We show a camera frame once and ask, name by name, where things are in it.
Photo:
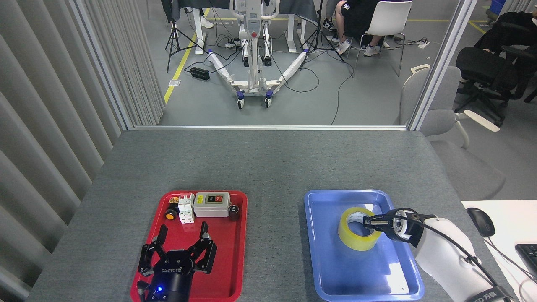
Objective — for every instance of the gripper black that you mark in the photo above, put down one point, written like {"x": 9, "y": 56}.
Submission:
{"x": 172, "y": 277}
{"x": 388, "y": 226}

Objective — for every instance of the yellow tape roll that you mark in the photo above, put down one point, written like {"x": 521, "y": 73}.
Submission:
{"x": 350, "y": 237}

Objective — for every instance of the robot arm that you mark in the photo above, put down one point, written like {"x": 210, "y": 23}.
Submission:
{"x": 444, "y": 260}

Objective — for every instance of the orange push button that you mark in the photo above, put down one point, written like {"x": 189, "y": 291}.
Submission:
{"x": 170, "y": 215}

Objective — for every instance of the white circuit breaker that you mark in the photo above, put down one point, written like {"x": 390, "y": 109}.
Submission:
{"x": 186, "y": 209}

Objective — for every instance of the red plastic tray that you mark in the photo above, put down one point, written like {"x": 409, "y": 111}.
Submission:
{"x": 228, "y": 260}

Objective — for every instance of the blue plastic tray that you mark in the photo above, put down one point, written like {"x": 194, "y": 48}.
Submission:
{"x": 356, "y": 272}

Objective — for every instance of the grey office chair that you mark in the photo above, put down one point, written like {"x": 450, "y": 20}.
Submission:
{"x": 461, "y": 167}

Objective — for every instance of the black computer mouse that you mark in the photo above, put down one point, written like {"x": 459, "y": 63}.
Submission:
{"x": 481, "y": 221}

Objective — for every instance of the white desk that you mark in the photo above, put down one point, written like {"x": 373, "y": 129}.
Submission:
{"x": 512, "y": 226}

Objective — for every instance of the black keyboard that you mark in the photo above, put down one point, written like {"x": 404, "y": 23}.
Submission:
{"x": 529, "y": 258}

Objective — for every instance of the white power strip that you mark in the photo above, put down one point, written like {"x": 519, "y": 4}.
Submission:
{"x": 423, "y": 43}

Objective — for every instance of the black power adapter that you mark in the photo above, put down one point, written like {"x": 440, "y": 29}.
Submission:
{"x": 200, "y": 74}

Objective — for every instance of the black office chair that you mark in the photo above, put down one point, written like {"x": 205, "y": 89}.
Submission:
{"x": 482, "y": 67}

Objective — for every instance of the black tripod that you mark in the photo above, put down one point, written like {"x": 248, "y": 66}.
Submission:
{"x": 173, "y": 37}
{"x": 319, "y": 37}

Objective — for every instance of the white wheeled stand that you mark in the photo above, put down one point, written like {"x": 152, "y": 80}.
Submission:
{"x": 254, "y": 63}

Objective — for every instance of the white plastic chair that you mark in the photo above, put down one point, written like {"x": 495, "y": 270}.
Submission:
{"x": 390, "y": 19}

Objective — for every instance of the person on white chair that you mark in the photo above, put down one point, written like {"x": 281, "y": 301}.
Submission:
{"x": 356, "y": 16}

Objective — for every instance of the person in black office chair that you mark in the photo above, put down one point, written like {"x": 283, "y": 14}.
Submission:
{"x": 503, "y": 29}

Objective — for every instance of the desk with dark cloth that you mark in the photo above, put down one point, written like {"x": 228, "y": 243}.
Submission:
{"x": 293, "y": 6}

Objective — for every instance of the blue bin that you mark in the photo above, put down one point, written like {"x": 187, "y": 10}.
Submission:
{"x": 497, "y": 6}

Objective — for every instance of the grey push button switch box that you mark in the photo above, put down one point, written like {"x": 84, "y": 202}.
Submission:
{"x": 209, "y": 207}

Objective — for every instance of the dark knob switch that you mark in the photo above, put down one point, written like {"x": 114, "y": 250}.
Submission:
{"x": 233, "y": 212}

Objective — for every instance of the silver horizontal rail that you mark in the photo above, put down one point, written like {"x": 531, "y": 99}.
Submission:
{"x": 268, "y": 127}

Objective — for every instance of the silver post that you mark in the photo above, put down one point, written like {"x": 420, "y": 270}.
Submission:
{"x": 105, "y": 71}
{"x": 440, "y": 63}

